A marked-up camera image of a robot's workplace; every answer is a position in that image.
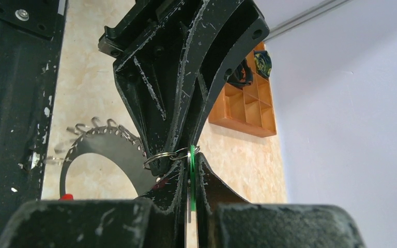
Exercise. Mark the dark green rolled item back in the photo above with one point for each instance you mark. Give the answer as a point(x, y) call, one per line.
point(263, 63)

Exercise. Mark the wooden compartment tray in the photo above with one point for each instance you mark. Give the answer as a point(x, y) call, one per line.
point(249, 109)

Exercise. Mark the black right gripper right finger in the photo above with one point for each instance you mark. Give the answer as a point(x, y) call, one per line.
point(225, 219)

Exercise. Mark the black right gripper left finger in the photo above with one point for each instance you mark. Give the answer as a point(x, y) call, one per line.
point(155, 219)

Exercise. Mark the green key tag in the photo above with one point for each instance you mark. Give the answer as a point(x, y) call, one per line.
point(191, 161)

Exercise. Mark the large metal keyring red grip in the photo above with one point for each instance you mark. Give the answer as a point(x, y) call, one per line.
point(109, 140)

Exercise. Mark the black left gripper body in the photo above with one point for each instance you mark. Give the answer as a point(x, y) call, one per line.
point(143, 15)

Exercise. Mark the dark rolled item front middle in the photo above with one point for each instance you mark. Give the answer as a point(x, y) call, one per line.
point(242, 76)

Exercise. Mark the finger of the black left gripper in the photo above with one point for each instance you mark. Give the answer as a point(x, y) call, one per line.
point(151, 79)
point(228, 31)

